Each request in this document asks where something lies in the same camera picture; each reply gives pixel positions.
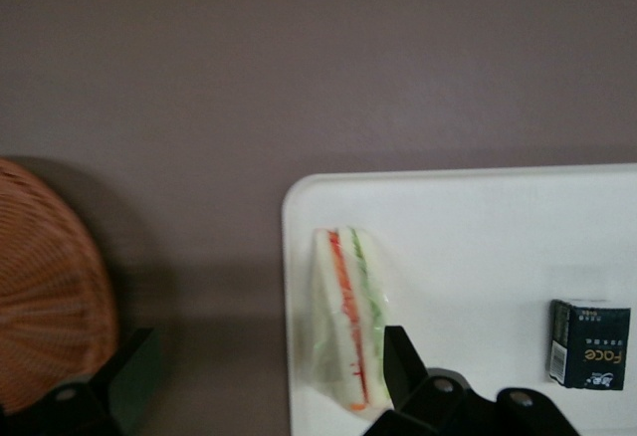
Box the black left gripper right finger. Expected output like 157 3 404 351
365 325 480 436

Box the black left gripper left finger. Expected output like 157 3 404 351
0 327 161 436

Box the triangle sandwich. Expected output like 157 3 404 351
308 226 394 412

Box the brown round wicker basket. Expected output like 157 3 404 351
0 156 120 415

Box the beige plastic tray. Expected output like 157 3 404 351
281 161 637 436

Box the black Face tissue pack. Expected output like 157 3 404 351
546 298 632 390

